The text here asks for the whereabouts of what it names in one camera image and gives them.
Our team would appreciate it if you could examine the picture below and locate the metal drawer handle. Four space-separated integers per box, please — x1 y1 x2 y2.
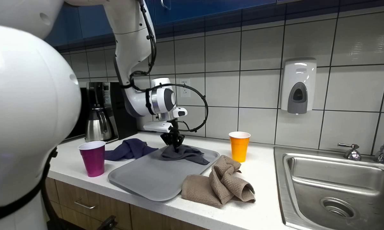
74 199 98 210

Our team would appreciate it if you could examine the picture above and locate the steel coffee carafe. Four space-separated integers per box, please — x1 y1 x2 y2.
85 107 113 142

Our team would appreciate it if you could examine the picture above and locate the black appliance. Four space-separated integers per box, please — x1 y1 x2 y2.
64 88 90 140

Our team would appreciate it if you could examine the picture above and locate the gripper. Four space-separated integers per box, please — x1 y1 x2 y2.
161 119 185 151

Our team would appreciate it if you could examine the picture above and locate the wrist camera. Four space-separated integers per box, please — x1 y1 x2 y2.
143 121 173 133

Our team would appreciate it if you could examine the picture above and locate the wooden cabinet door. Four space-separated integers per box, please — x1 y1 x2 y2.
130 204 209 230

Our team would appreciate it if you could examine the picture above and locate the wooden drawer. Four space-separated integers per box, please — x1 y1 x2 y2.
55 180 132 230

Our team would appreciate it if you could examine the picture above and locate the purple plastic cup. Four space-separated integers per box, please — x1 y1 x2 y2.
78 141 106 178

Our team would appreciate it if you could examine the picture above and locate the blue wall cabinet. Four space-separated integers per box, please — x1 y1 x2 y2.
44 0 384 52

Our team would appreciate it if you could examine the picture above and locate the white wall socket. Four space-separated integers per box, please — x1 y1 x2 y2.
179 79 191 98

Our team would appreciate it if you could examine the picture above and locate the dark grey cloth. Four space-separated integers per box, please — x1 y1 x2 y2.
161 144 210 165

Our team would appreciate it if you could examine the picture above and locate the black coffee maker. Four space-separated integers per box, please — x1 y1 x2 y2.
85 81 138 143

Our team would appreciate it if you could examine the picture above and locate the white soap dispenser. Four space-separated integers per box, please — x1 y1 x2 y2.
280 57 317 115

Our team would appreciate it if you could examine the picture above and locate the tan waffle cloth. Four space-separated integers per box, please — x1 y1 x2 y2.
181 155 256 208

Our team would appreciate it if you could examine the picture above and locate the black clamp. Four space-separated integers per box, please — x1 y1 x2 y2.
97 215 118 230

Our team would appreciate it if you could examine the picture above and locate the navy blue cloth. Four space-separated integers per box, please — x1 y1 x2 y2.
104 138 159 161

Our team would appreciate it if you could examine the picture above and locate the chrome tap lever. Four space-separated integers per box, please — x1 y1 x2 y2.
337 143 362 161

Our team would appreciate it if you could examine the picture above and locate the steel sink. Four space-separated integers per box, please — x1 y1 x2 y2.
274 146 384 230

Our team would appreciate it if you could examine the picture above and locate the grey plastic tray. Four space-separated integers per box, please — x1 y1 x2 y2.
108 145 221 202

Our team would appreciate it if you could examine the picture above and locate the orange plastic cup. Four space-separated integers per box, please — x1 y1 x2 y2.
229 131 251 163

